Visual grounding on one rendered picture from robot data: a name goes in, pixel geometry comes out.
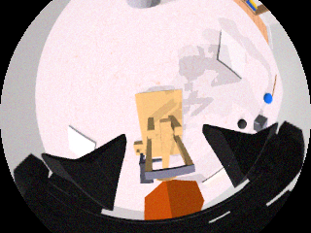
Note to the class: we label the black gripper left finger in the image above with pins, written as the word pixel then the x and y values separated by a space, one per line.
pixel 96 174

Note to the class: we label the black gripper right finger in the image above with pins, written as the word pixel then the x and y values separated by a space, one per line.
pixel 238 151

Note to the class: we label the black ball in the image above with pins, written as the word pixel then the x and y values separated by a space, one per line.
pixel 242 123

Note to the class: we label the white flat slab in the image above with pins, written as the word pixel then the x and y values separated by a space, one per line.
pixel 231 54
pixel 78 143

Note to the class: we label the tan wooden catapult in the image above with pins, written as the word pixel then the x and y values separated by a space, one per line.
pixel 160 119

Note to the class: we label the blue ball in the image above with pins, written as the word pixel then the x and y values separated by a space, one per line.
pixel 267 98

